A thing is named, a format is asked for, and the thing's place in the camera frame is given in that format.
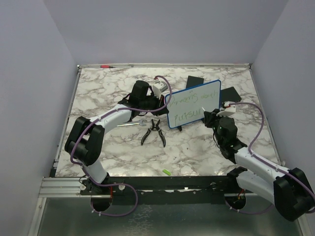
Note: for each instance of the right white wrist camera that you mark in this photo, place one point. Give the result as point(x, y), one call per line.
point(228, 108)

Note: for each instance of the silver open end wrench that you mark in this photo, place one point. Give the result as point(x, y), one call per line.
point(140, 122)

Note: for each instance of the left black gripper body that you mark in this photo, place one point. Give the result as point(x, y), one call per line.
point(151, 103)

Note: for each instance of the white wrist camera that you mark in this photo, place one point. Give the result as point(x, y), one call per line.
point(159, 87)
point(228, 108)

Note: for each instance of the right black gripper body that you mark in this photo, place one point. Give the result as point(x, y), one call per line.
point(218, 137)

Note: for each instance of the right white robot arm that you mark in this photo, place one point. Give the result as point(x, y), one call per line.
point(288, 190)

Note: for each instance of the blue framed whiteboard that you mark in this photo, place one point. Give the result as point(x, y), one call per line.
point(185, 105)

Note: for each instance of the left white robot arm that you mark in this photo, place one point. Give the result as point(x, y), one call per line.
point(84, 143)

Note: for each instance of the black network switch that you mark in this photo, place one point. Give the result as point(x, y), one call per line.
point(229, 94)

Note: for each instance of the red marker on rail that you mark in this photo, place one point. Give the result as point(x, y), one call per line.
point(106, 66)

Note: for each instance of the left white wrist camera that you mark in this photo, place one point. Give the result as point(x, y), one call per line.
point(159, 87)

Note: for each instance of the black handled pliers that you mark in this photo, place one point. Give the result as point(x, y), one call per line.
point(154, 128)

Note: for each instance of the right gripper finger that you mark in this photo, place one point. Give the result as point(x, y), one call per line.
point(212, 113)
point(208, 119)

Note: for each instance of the green marker cap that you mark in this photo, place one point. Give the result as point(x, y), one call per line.
point(166, 172)

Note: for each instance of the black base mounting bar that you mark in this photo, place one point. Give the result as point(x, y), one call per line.
point(165, 190)

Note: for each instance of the black flat box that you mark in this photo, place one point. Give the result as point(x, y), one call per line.
point(193, 81)

